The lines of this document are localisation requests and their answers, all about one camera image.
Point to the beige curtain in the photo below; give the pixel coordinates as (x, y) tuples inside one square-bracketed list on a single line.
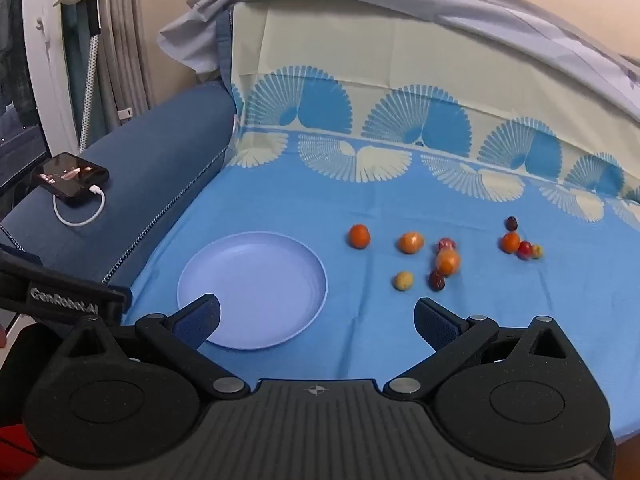
[(125, 50)]

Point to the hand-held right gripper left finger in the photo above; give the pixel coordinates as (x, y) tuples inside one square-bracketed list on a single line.
[(199, 319)]

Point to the dark red jujube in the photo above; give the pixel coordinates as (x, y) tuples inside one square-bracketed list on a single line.
[(511, 223), (437, 281)]

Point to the black smartphone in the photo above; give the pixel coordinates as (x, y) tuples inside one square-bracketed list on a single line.
[(70, 176)]

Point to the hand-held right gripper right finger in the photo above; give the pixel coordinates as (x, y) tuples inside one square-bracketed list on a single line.
[(436, 324)]

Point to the blue sofa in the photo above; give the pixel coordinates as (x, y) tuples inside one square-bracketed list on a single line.
[(160, 150)]

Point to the white window frame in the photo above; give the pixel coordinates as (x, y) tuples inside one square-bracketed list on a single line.
[(47, 60)]

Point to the red cloth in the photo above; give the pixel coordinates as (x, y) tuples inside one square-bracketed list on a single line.
[(12, 452)]

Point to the red cherry tomato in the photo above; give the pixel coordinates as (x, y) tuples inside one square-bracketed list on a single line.
[(446, 244), (525, 250)]

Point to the small yellow fruit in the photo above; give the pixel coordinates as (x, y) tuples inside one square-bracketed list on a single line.
[(538, 251), (403, 281)]

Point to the orange mandarin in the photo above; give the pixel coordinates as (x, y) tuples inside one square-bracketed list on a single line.
[(448, 263), (411, 242), (510, 243), (359, 236)]

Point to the lavender plastic plate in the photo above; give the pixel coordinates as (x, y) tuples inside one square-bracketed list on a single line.
[(250, 280)]

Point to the blue fan-print blanket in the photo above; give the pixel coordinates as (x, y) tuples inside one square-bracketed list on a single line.
[(300, 200)]

